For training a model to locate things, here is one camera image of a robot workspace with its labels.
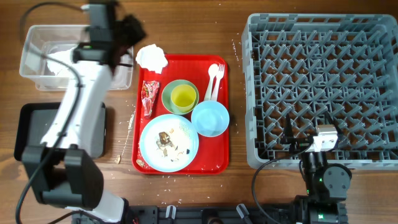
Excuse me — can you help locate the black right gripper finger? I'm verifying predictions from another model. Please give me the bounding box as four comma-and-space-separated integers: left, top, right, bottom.
325, 111, 342, 134
284, 114, 294, 139

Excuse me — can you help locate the white napkin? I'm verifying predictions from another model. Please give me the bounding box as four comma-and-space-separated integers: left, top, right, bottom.
136, 44, 168, 74

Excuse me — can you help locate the red snack wrapper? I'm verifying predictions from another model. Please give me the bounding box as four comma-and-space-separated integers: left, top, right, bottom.
141, 80, 160, 118

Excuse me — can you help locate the light blue bowl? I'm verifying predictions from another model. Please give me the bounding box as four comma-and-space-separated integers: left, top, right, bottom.
191, 100, 230, 138

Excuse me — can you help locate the green plastic bowl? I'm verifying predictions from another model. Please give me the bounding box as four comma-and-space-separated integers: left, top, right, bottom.
162, 80, 199, 115

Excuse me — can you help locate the white plastic fork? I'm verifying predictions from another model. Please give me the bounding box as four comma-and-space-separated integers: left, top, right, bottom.
210, 64, 225, 101

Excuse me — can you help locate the yellow plastic cup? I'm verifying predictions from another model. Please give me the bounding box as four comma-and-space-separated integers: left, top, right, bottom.
171, 84, 197, 113

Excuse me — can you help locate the white plastic spoon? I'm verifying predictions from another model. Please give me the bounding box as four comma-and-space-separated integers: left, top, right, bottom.
203, 63, 219, 101

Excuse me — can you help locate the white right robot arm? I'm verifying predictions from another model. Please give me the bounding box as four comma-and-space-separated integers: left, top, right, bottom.
281, 112, 352, 224

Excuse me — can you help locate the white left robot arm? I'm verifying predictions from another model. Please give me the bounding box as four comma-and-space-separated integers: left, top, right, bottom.
21, 1, 145, 223

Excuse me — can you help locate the blue-grey dishwasher rack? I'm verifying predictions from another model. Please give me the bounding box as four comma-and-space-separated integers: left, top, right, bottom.
241, 13, 397, 170

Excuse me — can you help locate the black waste bin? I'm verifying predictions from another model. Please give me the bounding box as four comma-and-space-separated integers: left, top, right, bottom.
14, 102, 107, 162

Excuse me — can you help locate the clear plastic bin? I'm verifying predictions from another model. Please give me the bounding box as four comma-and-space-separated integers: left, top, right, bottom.
19, 24, 134, 91

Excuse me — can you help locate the red plastic tray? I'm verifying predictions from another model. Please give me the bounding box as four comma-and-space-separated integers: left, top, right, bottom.
131, 54, 229, 175

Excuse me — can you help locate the light blue plate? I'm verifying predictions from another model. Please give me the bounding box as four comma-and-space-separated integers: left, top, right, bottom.
139, 114, 199, 173

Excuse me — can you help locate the food crumb on table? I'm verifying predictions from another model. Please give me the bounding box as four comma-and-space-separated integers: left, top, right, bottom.
114, 155, 121, 164

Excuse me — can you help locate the black mounting rail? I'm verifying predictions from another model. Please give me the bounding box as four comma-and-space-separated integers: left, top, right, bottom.
71, 203, 349, 224

